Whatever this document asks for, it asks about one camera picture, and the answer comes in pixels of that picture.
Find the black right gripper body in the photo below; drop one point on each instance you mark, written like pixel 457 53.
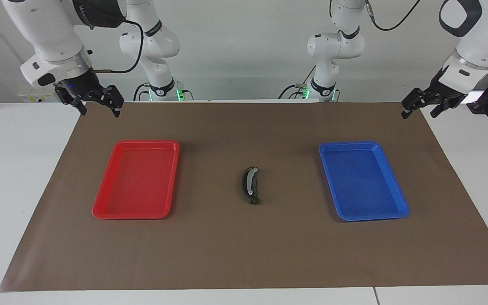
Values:
pixel 82 87

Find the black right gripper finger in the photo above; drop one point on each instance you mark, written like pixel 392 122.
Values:
pixel 66 98
pixel 114 96

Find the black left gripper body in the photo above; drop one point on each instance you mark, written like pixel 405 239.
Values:
pixel 443 91

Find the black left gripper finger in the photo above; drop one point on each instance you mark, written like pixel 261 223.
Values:
pixel 415 98
pixel 442 107

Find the curved silver-backed brake pad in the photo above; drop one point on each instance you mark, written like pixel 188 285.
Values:
pixel 246 182

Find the dark grey brake pad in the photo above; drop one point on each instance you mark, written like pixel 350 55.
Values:
pixel 256 202

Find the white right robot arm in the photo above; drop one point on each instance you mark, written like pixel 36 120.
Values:
pixel 45 29

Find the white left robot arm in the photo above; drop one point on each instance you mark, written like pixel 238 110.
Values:
pixel 481 38

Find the red plastic tray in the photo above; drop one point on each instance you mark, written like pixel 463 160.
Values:
pixel 138 186

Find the blue plastic tray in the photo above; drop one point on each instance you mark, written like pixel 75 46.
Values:
pixel 367 190

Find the brown table mat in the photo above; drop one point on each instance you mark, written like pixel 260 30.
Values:
pixel 244 254

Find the white wall socket box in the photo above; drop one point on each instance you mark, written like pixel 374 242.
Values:
pixel 36 98

